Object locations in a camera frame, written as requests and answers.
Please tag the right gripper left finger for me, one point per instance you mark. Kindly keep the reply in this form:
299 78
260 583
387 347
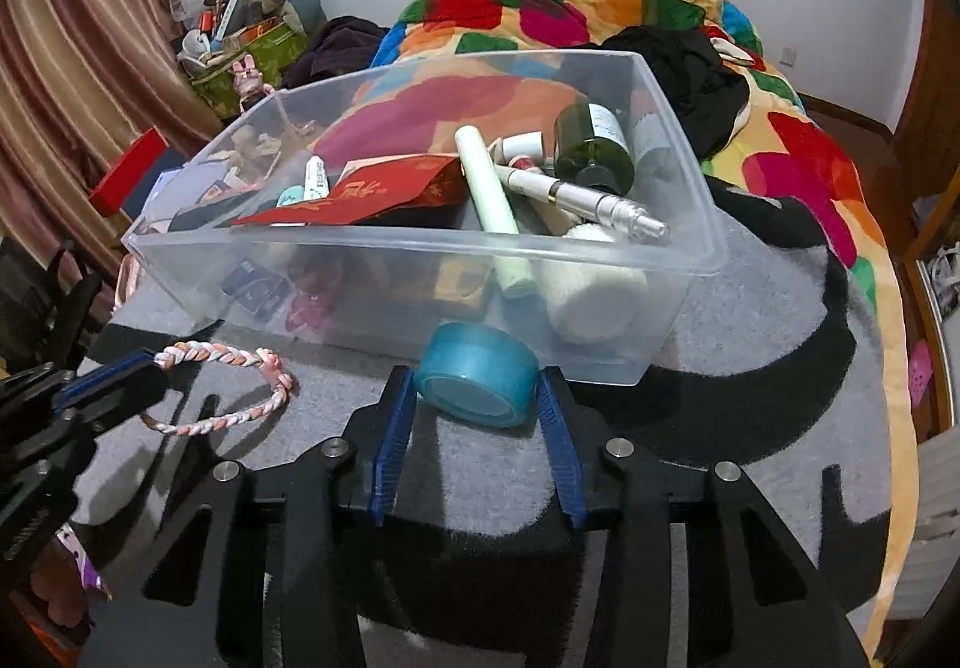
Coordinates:
252 567

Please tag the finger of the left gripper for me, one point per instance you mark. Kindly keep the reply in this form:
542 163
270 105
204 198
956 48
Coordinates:
36 398
34 444

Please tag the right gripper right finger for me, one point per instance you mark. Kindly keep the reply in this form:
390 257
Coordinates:
753 596

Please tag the mint green bottle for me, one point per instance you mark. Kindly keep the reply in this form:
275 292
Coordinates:
292 194

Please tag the teal tape roll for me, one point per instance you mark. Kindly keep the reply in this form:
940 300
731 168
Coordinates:
478 374

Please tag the pale green tube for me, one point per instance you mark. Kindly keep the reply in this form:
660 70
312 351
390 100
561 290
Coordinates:
514 274

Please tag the red tea packet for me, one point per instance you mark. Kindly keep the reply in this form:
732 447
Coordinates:
425 181

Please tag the green spray bottle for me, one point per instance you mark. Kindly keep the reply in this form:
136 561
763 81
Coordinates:
591 150

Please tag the blue card box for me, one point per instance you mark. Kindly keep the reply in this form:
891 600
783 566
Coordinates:
257 290

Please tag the red box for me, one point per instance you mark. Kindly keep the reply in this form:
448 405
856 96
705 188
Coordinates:
120 181

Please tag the grey black rug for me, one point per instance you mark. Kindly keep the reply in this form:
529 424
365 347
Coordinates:
476 504

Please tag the small white tube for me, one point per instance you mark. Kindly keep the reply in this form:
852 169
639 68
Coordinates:
315 185

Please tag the white round jar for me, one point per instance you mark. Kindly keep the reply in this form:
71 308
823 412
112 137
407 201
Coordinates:
591 303

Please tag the pink slipper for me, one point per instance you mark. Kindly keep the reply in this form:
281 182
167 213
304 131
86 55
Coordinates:
919 372

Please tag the pink rabbit toy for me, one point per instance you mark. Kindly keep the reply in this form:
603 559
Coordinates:
250 86

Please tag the striped pink curtain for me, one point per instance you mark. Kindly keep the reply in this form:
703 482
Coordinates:
82 79

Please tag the green storage basket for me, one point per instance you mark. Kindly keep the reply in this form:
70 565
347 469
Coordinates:
262 62

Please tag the silver spray bottle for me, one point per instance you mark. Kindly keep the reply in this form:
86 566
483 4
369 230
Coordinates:
603 208

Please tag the dark purple clothes pile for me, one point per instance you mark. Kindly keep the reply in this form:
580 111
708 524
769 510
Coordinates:
342 46

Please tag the clear plastic storage bin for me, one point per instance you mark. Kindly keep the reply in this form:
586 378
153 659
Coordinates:
385 286

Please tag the black garment on bed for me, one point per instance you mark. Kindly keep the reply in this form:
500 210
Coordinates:
711 102

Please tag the colourful patchwork blanket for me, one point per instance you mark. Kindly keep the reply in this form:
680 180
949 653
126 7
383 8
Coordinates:
794 358

